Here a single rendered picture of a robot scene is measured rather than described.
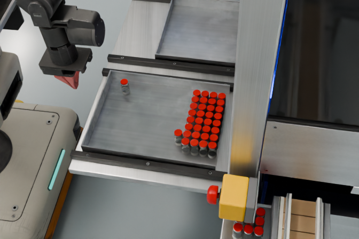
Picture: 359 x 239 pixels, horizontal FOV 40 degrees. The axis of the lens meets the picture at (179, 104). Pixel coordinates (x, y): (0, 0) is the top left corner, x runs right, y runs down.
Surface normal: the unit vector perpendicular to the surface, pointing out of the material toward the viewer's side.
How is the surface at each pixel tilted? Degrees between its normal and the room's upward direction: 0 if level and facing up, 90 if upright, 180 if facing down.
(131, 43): 0
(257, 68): 90
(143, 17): 0
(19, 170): 0
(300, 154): 90
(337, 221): 90
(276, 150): 90
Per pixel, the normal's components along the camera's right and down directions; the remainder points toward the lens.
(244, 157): -0.18, 0.78
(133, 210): -0.04, -0.61
